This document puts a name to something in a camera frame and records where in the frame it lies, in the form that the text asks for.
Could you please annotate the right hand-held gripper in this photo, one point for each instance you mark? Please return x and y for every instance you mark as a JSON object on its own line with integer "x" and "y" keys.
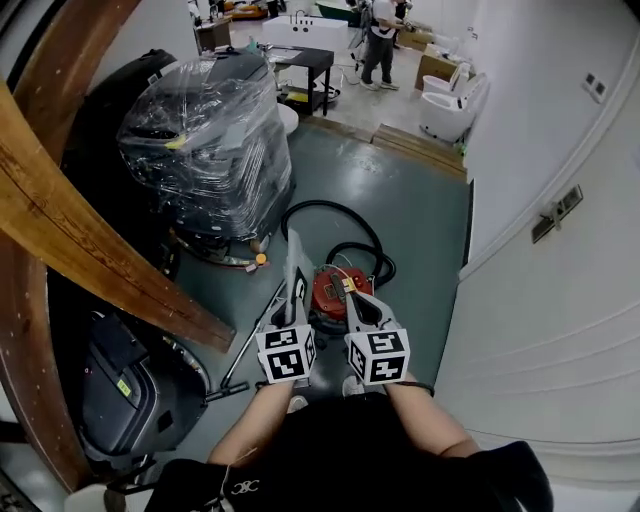
{"x": 385, "y": 370}

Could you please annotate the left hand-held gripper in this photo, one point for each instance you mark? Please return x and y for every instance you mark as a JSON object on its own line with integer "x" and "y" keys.
{"x": 285, "y": 362}

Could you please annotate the red vacuum cleaner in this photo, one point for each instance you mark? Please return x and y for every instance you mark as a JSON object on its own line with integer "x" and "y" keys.
{"x": 325, "y": 295}

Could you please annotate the person's right forearm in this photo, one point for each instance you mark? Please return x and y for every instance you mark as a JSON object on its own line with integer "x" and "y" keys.
{"x": 425, "y": 420}

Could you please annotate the person's left forearm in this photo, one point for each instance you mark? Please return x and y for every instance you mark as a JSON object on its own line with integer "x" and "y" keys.
{"x": 255, "y": 425}

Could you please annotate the metal vacuum wand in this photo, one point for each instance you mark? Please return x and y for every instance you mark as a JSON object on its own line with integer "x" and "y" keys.
{"x": 247, "y": 345}

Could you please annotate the pink block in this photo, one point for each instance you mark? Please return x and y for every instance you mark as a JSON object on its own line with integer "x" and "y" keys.
{"x": 250, "y": 269}

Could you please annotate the person's right white shoe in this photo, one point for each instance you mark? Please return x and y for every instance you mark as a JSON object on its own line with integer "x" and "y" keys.
{"x": 352, "y": 387}

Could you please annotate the person's white shoe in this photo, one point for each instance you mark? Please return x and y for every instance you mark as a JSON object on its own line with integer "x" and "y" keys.
{"x": 352, "y": 387}
{"x": 297, "y": 404}

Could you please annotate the person's left white shoe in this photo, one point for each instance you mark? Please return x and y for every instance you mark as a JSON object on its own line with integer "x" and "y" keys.
{"x": 297, "y": 404}

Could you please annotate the person's black clothing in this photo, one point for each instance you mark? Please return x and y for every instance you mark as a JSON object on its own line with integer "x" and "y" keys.
{"x": 350, "y": 450}

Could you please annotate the stack of wooden planks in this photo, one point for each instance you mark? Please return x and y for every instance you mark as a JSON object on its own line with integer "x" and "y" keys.
{"x": 415, "y": 147}

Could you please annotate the black floor scrubber machine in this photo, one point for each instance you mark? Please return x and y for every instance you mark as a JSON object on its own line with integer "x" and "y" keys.
{"x": 130, "y": 400}

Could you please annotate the white door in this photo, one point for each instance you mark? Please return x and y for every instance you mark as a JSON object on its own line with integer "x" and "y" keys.
{"x": 550, "y": 325}

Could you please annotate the plastic-wrapped machine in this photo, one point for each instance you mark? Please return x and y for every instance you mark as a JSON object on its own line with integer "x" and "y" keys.
{"x": 210, "y": 150}

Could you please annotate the white round bin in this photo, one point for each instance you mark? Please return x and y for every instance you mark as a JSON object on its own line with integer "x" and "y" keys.
{"x": 289, "y": 120}

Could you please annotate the large white toilet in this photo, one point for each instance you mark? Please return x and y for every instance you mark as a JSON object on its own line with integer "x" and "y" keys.
{"x": 440, "y": 112}

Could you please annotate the black table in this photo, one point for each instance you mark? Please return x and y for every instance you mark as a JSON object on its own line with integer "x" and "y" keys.
{"x": 305, "y": 56}

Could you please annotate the large cardboard box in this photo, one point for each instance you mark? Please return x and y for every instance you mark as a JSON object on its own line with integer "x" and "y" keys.
{"x": 431, "y": 65}

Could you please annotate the dark wooden stair beam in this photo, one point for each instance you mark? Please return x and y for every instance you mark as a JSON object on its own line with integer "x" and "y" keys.
{"x": 25, "y": 350}

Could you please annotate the white plastic object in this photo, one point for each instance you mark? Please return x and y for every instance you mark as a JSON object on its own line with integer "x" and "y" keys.
{"x": 85, "y": 500}

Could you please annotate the small cardboard box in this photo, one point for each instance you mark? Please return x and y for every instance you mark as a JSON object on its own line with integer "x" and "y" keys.
{"x": 415, "y": 41}

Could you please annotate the black rounded machine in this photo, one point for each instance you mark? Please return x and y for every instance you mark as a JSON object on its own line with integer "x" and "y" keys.
{"x": 145, "y": 65}

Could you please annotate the green tub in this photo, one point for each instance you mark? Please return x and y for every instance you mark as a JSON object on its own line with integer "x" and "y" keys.
{"x": 335, "y": 10}

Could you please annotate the wall switch panel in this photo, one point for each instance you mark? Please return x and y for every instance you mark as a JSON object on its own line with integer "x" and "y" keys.
{"x": 594, "y": 87}

